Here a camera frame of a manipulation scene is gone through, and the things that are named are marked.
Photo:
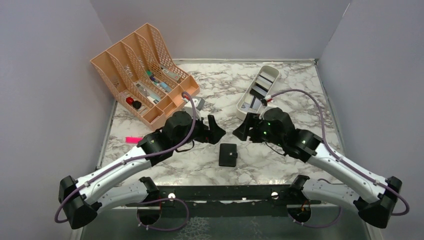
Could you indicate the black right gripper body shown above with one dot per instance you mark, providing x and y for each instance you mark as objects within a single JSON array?
[{"x": 261, "y": 133}]

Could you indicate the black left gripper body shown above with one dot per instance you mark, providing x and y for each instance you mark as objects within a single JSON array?
[{"x": 201, "y": 134}]

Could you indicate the black leather card holder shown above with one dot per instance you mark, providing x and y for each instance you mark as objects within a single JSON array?
[{"x": 227, "y": 155}]

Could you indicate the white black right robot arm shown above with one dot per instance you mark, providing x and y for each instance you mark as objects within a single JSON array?
[{"x": 372, "y": 196}]

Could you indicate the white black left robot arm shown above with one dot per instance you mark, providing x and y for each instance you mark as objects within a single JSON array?
[{"x": 82, "y": 199}]

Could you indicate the cream oblong plastic tray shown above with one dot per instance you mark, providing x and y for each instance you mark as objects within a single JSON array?
[{"x": 257, "y": 92}]

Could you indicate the teal pens in organizer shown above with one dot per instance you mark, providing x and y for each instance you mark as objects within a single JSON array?
[{"x": 162, "y": 85}]

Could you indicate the grey device in organizer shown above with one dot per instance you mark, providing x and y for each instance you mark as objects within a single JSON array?
[{"x": 176, "y": 77}]

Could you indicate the black round item in organizer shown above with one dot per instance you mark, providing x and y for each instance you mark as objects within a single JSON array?
[{"x": 136, "y": 104}]

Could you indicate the pink rectangular bar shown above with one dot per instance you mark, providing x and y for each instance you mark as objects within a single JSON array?
[{"x": 132, "y": 140}]

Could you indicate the red round item in organizer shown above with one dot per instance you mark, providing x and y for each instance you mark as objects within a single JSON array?
[{"x": 129, "y": 100}]

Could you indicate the peach plastic file organizer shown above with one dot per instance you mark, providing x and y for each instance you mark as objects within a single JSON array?
[{"x": 123, "y": 67}]

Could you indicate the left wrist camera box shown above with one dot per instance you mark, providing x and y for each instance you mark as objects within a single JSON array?
[{"x": 198, "y": 104}]

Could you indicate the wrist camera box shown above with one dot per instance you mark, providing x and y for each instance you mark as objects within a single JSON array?
[
  {"x": 267, "y": 99},
  {"x": 198, "y": 104}
]

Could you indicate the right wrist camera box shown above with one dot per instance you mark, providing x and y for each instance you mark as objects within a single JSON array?
[{"x": 267, "y": 99}]

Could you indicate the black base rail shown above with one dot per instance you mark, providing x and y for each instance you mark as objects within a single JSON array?
[{"x": 214, "y": 201}]

